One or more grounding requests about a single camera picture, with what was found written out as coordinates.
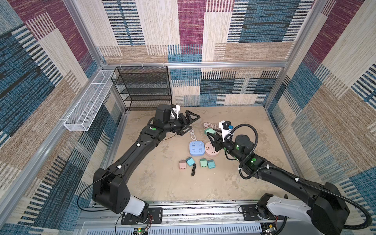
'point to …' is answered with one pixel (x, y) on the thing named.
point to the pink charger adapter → (182, 164)
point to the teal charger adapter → (211, 164)
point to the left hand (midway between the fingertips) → (198, 120)
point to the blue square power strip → (197, 148)
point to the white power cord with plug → (191, 130)
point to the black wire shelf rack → (143, 86)
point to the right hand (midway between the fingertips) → (210, 133)
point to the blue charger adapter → (190, 161)
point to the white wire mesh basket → (80, 119)
